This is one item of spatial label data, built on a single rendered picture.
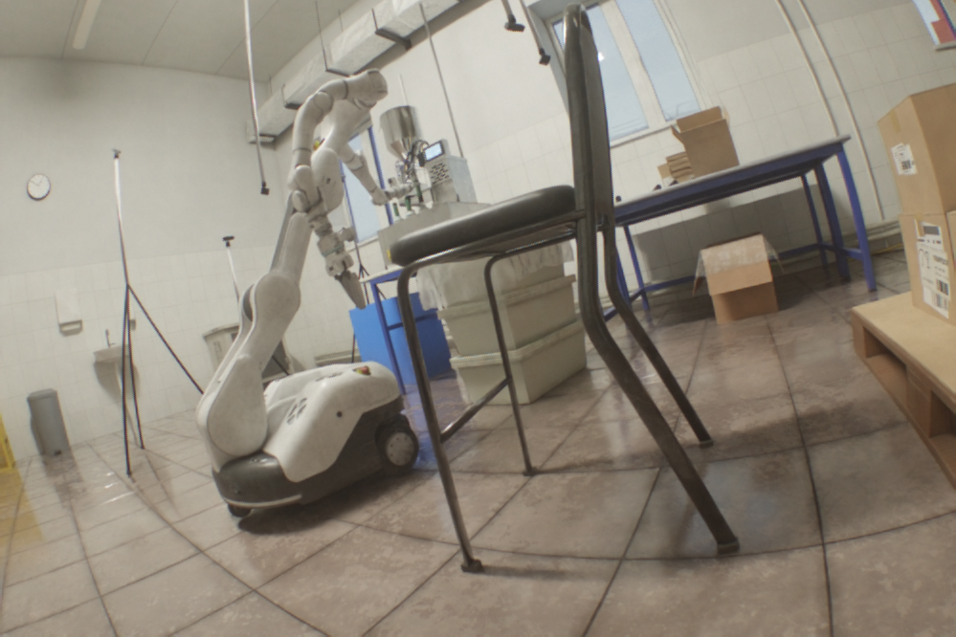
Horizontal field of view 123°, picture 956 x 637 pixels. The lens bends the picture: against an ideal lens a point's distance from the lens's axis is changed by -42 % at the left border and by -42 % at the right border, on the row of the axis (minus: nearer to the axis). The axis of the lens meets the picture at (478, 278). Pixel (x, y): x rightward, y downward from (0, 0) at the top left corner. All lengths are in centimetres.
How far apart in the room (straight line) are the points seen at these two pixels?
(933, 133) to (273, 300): 173
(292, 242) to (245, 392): 51
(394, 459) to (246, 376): 50
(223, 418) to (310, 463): 28
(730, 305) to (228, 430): 225
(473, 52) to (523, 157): 127
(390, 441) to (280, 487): 37
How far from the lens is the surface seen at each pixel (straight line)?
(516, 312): 178
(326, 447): 125
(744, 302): 242
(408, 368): 301
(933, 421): 97
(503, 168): 418
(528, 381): 181
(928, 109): 111
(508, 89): 432
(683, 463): 68
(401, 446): 139
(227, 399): 131
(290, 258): 148
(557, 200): 63
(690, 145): 242
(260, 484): 125
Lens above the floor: 50
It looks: 1 degrees up
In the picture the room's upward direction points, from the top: 15 degrees counter-clockwise
